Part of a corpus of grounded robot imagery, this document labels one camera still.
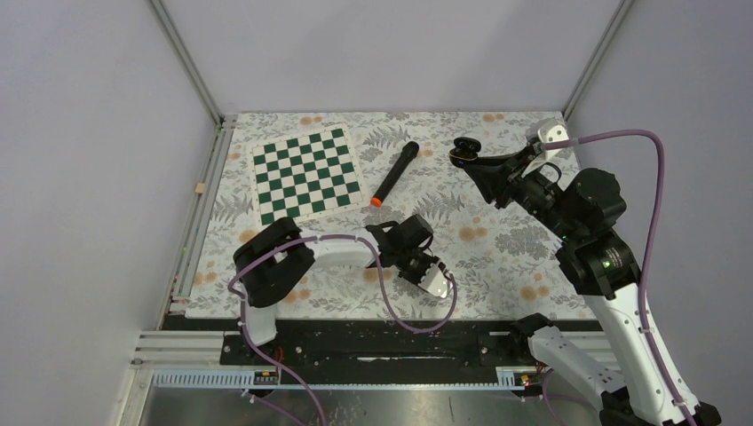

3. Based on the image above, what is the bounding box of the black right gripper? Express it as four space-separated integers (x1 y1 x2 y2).
464 143 583 243

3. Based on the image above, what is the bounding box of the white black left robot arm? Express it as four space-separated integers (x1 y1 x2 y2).
227 215 457 365

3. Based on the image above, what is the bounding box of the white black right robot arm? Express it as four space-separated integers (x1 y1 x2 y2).
449 138 721 425

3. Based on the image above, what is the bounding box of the black marker orange cap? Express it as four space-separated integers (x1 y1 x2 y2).
370 141 420 208

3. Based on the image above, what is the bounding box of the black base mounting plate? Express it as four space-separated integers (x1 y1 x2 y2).
160 314 604 386

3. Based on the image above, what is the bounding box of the floral patterned table mat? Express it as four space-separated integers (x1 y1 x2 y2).
172 112 591 320

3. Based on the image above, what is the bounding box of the green white checkered board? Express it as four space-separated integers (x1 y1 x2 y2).
248 124 368 227

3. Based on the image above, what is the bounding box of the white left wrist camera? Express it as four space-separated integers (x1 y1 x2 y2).
418 264 453 299

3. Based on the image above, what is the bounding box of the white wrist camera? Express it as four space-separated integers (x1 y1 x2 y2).
418 264 453 299
522 118 570 177

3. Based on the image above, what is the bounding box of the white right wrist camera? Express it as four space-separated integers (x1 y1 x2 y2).
522 118 570 177

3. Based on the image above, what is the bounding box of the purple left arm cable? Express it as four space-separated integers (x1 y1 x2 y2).
227 233 459 426

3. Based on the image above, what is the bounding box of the white slotted cable duct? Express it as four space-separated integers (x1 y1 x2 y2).
151 365 529 391

